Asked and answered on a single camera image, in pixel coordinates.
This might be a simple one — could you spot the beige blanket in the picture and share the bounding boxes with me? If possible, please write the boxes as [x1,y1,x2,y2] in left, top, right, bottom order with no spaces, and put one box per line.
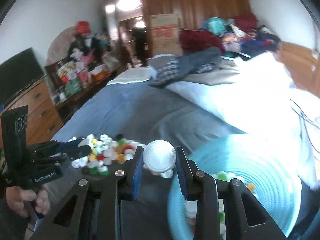
[182,59,241,86]

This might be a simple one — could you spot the white cloth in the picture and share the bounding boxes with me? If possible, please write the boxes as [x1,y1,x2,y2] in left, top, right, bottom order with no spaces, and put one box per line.
[106,69,153,85]

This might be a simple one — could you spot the black cable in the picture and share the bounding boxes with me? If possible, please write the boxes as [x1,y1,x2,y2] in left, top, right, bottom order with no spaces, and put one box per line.
[290,99,320,131]

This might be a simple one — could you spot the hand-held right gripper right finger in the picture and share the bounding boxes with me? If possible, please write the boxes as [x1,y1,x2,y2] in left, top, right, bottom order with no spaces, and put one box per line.
[175,146,287,240]

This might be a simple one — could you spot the cardboard box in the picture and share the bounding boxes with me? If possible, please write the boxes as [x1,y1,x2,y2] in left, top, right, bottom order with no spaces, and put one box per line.
[150,14,183,57]

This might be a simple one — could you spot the wooden headboard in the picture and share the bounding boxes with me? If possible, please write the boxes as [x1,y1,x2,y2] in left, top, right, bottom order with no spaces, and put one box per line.
[277,41,320,98]

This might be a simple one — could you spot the heap of packets and boxes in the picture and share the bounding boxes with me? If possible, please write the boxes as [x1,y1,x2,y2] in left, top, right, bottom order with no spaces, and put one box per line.
[51,34,121,103]

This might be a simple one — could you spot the stack of red buckets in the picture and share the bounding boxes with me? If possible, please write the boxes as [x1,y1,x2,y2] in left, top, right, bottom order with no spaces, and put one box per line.
[76,21,92,34]

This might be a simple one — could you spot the dark plaid clothes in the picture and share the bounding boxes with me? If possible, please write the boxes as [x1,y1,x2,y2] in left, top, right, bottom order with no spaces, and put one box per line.
[149,46,223,89]

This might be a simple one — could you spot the pile of mixed bottle caps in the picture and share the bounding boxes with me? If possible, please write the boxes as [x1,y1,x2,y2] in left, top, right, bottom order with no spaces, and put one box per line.
[185,170,260,240]
[67,134,148,176]

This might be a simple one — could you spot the round wooden board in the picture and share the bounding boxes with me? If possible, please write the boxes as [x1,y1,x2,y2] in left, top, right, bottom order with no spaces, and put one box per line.
[46,27,81,67]

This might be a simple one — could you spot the dark red blanket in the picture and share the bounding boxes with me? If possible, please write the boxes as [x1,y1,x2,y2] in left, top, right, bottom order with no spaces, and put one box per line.
[179,29,225,55]

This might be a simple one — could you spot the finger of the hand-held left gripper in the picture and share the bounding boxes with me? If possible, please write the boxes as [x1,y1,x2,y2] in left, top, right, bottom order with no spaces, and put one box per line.
[32,139,86,156]
[32,145,92,165]

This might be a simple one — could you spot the grey bed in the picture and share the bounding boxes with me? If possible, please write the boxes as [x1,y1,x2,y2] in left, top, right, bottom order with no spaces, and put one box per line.
[50,55,250,240]

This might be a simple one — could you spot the black television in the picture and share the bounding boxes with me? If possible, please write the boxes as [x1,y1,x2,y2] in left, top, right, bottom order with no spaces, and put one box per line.
[0,47,45,107]

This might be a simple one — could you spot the light blue plastic basket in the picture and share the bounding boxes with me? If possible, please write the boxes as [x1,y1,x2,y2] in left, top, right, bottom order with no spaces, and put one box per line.
[166,134,309,240]

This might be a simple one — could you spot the white duvet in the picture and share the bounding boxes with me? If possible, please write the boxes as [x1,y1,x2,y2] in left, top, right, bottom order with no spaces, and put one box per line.
[166,52,320,188]

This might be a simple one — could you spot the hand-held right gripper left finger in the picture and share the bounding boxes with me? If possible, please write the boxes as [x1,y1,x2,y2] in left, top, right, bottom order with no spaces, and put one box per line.
[30,146,145,240]

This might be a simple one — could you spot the pile of colourful clothes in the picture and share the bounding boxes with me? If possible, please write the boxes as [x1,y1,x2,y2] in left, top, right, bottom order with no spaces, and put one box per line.
[220,12,283,58]

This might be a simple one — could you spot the teal bag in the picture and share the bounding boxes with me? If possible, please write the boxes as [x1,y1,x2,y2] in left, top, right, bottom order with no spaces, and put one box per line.
[202,17,227,34]

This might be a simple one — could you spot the ceiling lamp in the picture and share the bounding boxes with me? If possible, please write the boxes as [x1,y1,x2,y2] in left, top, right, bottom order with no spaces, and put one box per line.
[116,0,140,11]

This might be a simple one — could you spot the white bottle cap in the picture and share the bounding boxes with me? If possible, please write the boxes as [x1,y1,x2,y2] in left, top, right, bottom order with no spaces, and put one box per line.
[143,140,177,173]

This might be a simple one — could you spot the person's left hand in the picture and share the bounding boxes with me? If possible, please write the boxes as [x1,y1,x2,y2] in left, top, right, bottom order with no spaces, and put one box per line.
[5,184,51,218]

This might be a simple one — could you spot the wooden dresser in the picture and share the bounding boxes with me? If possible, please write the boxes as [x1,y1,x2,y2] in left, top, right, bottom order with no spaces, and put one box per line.
[0,76,64,150]

